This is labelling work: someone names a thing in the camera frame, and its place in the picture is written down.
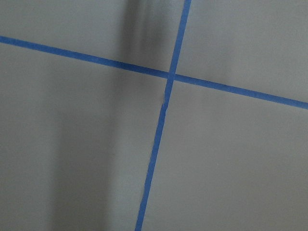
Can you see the blue tape strip crosswise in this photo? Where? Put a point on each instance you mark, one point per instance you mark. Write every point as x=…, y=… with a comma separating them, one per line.
x=152, y=72

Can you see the blue tape strip lengthwise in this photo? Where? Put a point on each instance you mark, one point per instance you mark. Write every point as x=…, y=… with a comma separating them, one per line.
x=162, y=115

